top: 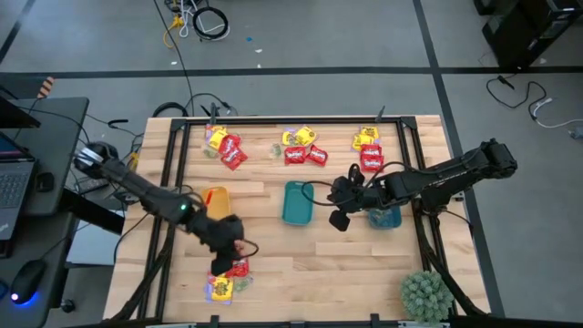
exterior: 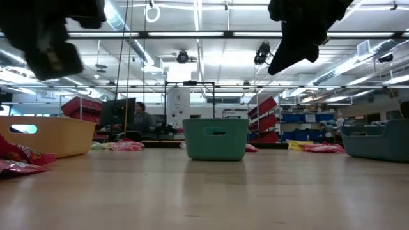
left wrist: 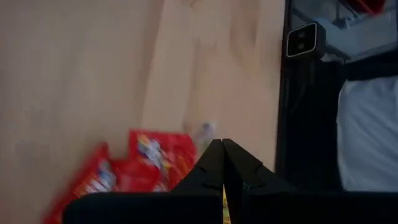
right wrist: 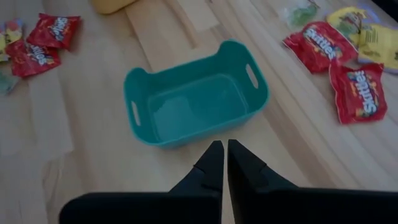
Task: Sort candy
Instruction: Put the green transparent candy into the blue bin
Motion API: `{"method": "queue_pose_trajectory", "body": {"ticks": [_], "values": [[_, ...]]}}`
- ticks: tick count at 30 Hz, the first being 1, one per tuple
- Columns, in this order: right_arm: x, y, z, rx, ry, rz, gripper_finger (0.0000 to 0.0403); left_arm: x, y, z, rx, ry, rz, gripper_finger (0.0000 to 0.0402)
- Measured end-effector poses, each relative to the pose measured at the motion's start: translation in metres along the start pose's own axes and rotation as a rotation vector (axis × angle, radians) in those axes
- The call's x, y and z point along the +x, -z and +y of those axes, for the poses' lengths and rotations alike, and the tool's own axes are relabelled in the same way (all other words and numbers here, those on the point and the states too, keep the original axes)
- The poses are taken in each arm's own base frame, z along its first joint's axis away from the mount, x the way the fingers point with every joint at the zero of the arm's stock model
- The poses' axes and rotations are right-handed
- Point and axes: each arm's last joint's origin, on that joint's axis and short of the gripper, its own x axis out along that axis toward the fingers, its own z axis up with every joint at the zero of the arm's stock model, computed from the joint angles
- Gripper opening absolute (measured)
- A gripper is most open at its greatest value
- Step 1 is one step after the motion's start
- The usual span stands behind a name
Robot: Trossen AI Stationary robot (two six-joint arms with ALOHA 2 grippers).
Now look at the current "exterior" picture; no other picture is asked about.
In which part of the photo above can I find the black aluminium rig frame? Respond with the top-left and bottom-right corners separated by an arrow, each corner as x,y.
0,30 -> 409,150

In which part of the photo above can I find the blue storage bin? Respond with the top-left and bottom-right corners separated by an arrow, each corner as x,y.
315,113 -> 335,123
281,113 -> 304,123
281,129 -> 333,142

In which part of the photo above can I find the white machine column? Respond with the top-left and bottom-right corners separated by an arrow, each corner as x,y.
166,88 -> 192,128

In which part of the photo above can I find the black camera on bracket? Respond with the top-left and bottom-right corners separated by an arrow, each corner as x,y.
253,41 -> 273,66

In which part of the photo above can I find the green candy bag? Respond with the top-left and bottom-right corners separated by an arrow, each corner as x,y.
90,141 -> 109,151

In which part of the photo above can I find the teal green plastic bin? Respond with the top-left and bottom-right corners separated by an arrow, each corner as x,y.
182,118 -> 250,162

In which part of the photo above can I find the dark blue plastic bin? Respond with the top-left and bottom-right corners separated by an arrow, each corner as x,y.
339,118 -> 409,163

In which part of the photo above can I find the black room monitor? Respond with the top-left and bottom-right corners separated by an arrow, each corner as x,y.
100,97 -> 137,129

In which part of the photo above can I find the white cable ring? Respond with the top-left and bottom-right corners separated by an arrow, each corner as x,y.
144,2 -> 162,24

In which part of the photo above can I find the yellow pole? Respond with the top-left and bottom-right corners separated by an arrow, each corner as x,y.
123,101 -> 129,135

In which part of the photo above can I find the person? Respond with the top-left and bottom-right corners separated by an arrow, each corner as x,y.
131,101 -> 158,135

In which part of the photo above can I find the yellow Sour Patch candy bag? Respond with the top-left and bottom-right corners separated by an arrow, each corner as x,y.
286,139 -> 314,151

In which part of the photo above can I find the yellow plastic bin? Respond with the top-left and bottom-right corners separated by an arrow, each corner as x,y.
0,115 -> 97,159

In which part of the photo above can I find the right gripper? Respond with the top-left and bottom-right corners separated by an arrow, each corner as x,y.
267,0 -> 355,76

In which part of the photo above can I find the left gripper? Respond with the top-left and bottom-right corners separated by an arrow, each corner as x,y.
0,0 -> 107,81

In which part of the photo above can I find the silver ceiling duct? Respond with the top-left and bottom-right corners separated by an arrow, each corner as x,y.
104,0 -> 156,66
311,38 -> 409,86

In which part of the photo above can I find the thin black hanging cable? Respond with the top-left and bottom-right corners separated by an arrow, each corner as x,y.
115,0 -> 130,128

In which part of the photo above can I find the black round camera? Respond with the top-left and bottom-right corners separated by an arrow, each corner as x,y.
175,50 -> 190,65

